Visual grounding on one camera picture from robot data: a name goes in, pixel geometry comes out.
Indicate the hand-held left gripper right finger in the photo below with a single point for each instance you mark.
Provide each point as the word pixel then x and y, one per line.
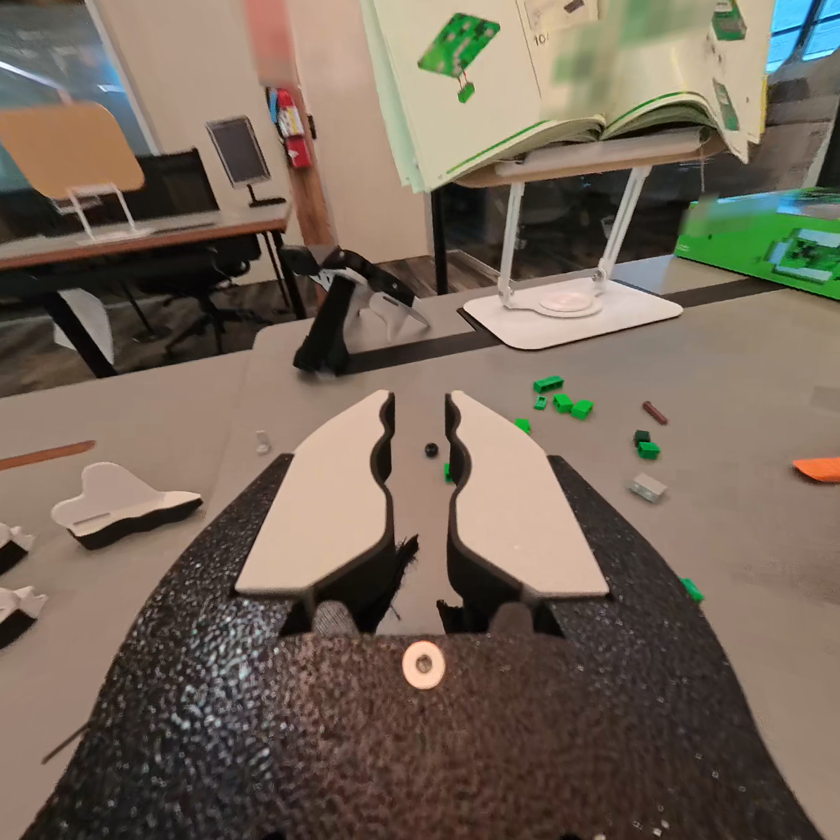
pixel 525 518

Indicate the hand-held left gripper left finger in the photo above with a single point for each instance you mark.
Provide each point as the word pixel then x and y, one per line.
pixel 328 512

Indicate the small green lego pieces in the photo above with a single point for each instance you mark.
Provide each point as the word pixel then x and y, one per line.
pixel 562 402

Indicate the lego instruction booklet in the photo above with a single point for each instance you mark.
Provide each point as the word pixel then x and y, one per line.
pixel 459 98

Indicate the grey lego brick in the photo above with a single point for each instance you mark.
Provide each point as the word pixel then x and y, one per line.
pixel 648 487

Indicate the brown lego bar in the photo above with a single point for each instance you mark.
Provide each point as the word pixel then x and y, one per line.
pixel 654 412

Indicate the green lego box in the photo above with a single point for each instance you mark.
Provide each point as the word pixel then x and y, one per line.
pixel 722 262

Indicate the detached white gripper jaw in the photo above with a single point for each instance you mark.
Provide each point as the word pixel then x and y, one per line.
pixel 13 548
pixel 124 502
pixel 19 613

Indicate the white book stand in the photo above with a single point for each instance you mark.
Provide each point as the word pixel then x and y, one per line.
pixel 630 315

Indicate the wooden stick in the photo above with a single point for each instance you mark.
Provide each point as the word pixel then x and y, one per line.
pixel 46 456

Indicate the orange brick separator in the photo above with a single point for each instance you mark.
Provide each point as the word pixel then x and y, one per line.
pixel 820 469

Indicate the wood-edged office desk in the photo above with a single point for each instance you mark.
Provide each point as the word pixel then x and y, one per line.
pixel 164 236

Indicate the black office chair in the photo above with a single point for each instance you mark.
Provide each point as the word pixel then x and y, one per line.
pixel 190 190

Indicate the small tablet on stand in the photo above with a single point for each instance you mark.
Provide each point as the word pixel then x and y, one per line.
pixel 239 151

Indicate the red fire extinguisher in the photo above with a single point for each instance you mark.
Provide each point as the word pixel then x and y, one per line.
pixel 292 124

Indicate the empty wooden book stand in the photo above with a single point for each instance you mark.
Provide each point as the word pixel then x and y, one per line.
pixel 65 151

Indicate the wooden support post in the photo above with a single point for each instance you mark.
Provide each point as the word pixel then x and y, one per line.
pixel 308 197

